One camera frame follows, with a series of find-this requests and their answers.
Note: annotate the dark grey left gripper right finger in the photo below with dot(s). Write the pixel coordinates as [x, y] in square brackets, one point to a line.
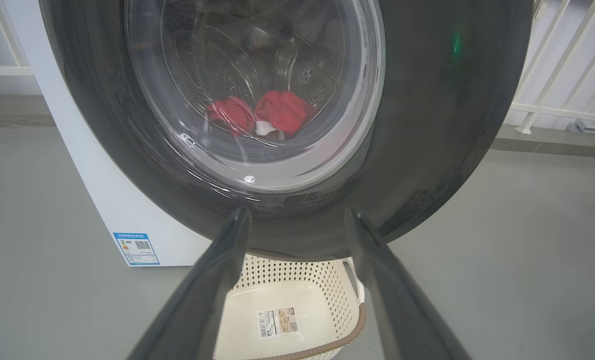
[402, 310]

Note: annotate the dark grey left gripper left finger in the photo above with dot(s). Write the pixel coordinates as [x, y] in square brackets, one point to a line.
[197, 310]

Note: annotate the dark round washing machine door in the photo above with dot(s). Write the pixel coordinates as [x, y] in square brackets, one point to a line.
[427, 125]

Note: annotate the red and white garment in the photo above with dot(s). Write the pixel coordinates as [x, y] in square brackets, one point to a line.
[230, 112]

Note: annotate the cream perforated laundry basket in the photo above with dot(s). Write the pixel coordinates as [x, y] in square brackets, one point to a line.
[337, 290]

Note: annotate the white basket label sticker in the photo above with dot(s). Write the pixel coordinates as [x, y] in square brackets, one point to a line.
[277, 322]

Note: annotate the white washing machine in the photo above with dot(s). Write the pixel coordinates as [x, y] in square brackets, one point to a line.
[102, 190]

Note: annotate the steel washing machine drum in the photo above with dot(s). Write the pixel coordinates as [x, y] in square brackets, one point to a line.
[317, 60]

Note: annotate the blue energy label sticker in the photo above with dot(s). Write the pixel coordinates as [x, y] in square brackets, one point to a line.
[136, 249]

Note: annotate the white metal railing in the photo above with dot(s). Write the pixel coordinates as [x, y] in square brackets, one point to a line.
[552, 109]

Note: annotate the grey metal floor bracket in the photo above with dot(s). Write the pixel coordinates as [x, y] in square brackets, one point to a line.
[592, 127]

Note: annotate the white window frame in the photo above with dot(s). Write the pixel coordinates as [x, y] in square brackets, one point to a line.
[5, 70]

